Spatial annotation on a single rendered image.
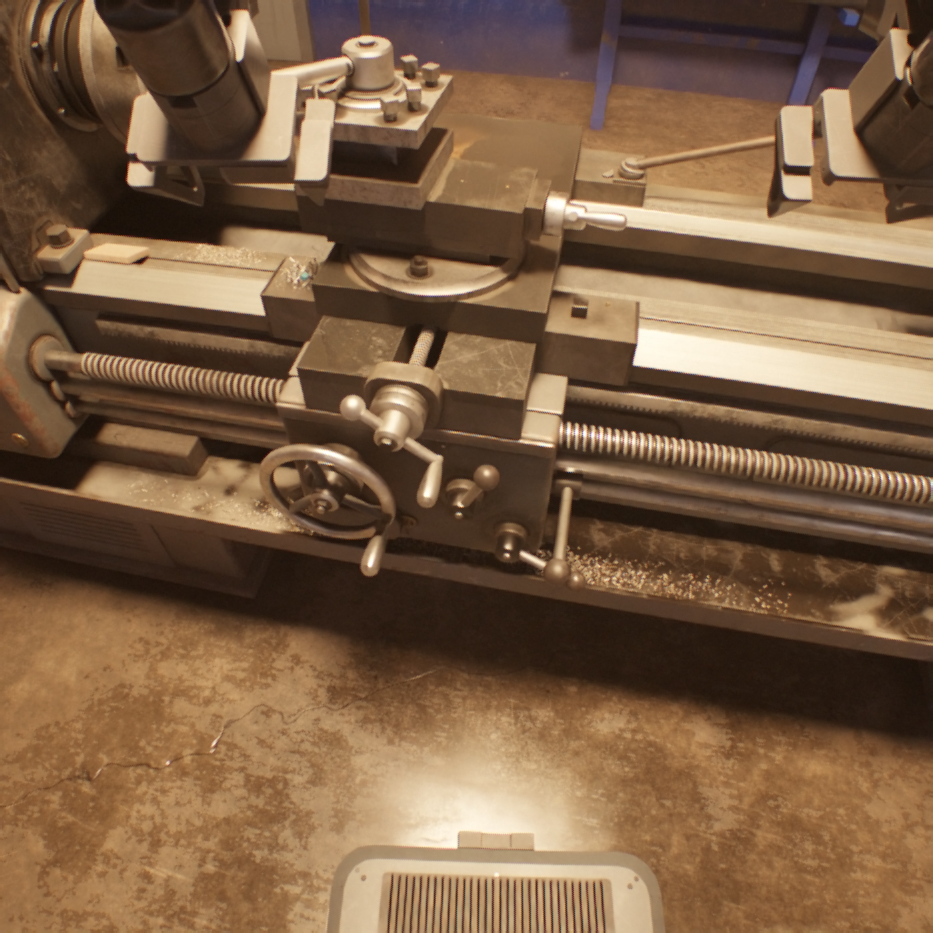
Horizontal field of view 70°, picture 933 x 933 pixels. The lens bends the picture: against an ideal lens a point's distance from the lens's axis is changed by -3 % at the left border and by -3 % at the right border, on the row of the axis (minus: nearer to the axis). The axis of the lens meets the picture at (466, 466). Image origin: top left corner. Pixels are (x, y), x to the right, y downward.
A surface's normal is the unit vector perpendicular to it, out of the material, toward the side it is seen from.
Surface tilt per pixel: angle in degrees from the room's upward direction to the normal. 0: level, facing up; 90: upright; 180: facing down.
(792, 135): 30
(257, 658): 0
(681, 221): 48
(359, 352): 0
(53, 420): 90
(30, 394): 90
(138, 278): 36
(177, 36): 113
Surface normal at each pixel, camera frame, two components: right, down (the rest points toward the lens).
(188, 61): 0.49, 0.86
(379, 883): 0.00, -0.64
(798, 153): -0.01, -0.17
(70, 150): 0.98, 0.15
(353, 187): -0.23, 0.75
